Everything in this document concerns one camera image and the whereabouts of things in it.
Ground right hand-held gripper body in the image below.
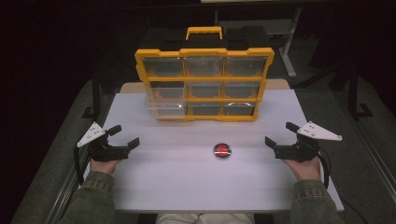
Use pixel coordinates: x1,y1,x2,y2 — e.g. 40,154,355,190
273,120,343,163

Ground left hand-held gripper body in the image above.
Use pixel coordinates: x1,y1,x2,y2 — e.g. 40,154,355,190
77,121,131,162

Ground round red black disc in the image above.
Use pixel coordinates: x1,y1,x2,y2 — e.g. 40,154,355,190
213,142,233,161

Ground clear plastic drawer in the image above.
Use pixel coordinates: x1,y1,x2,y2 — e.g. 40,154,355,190
144,86,188,119

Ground person's left hand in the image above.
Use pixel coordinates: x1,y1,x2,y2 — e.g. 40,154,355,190
90,159,121,175

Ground person's right hand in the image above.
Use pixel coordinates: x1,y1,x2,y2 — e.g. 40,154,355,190
282,156,322,182

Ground black metal stand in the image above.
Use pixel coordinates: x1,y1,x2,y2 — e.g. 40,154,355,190
81,69,105,119
346,61,375,121

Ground yellow black drawer organiser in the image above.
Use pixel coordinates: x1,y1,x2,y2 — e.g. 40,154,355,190
134,25,276,122

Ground person's legs light trousers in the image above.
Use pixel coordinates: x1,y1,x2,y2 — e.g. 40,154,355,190
155,213,256,224

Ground black cable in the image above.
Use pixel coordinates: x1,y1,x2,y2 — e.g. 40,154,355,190
73,145,86,185
317,147,332,190

